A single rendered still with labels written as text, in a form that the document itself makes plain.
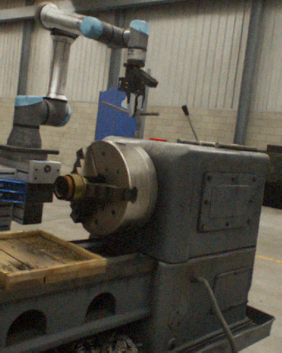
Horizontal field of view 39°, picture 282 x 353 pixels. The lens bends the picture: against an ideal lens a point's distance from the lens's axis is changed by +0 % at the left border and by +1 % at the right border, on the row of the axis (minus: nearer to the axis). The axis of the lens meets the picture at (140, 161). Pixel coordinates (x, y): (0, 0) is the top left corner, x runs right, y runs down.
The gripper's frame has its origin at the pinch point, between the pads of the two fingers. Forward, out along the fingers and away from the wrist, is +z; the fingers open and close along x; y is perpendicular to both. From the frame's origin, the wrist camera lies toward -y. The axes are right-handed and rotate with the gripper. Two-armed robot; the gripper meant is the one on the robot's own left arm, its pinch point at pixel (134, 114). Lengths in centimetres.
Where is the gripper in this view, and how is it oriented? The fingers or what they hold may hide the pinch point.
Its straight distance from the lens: 156.7
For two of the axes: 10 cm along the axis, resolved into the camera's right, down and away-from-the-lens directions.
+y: -6.9, -1.2, 7.1
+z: -1.1, 9.9, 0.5
